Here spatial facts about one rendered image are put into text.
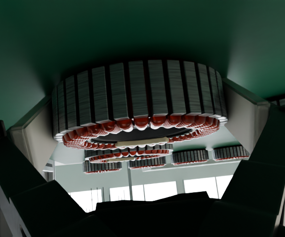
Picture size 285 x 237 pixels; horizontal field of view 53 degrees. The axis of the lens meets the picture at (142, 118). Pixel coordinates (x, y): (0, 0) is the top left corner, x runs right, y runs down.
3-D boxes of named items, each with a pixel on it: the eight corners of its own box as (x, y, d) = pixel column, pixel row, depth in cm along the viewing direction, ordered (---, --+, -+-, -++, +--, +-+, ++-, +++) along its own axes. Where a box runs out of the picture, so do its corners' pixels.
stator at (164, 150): (99, 121, 29) (102, 156, 29) (187, 120, 35) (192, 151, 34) (73, 138, 39) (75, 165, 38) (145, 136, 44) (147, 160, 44)
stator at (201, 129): (20, 62, 14) (22, 137, 13) (245, 41, 14) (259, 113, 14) (74, 112, 25) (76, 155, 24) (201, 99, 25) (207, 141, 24)
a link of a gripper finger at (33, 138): (37, 183, 14) (22, 184, 14) (64, 132, 21) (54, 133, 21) (23, 127, 13) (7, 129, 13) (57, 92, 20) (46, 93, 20)
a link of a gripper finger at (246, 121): (256, 103, 14) (271, 101, 14) (214, 77, 20) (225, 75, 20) (253, 160, 14) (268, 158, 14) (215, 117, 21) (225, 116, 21)
